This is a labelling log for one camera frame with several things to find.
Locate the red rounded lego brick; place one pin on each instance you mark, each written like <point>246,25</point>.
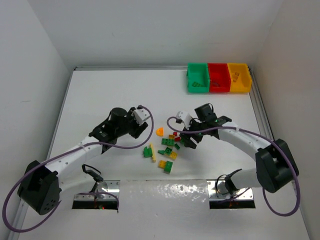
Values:
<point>216,83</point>

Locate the long tan lego plate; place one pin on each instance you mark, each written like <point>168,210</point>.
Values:
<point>153,157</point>

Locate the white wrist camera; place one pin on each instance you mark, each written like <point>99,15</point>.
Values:
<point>183,117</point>
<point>140,116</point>

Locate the red storage bin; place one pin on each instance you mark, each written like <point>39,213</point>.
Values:
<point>219,71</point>

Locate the yellow storage bin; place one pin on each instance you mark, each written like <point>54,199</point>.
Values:
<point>240,78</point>

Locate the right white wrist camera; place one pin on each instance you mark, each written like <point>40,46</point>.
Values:
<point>183,117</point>

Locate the metal mounting plate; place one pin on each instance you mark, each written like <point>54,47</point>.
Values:
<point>218,193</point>
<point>103,191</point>

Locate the small green lego slope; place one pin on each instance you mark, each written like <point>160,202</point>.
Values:
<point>176,146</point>

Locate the yellow green lego block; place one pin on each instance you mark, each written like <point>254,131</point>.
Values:
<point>166,166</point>

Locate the green lego wedge piece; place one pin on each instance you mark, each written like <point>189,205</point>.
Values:
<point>161,151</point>

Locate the green storage bin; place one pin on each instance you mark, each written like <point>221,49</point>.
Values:
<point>198,79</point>

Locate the green and yellow lego stack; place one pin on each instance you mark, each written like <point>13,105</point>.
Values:
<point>170,153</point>

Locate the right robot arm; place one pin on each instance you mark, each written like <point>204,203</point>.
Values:
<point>274,163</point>

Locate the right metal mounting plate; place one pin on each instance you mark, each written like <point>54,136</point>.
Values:
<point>218,193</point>

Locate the green square lego brick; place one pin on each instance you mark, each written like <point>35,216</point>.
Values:
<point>183,141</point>

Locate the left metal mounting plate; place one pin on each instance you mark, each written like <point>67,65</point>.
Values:
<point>103,191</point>

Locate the green arch lego piece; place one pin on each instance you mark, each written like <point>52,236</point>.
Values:
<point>147,152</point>

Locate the green lego plate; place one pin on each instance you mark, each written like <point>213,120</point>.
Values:
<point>167,141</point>

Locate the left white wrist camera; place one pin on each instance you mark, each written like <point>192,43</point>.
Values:
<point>140,116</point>

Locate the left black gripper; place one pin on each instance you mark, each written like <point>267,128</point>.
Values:
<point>137,129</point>

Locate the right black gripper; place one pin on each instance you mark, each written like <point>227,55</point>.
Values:
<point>191,136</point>

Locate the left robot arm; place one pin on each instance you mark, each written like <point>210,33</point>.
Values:
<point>42,185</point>

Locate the yellow half-round lego brick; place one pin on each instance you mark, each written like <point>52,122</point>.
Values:
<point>160,132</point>

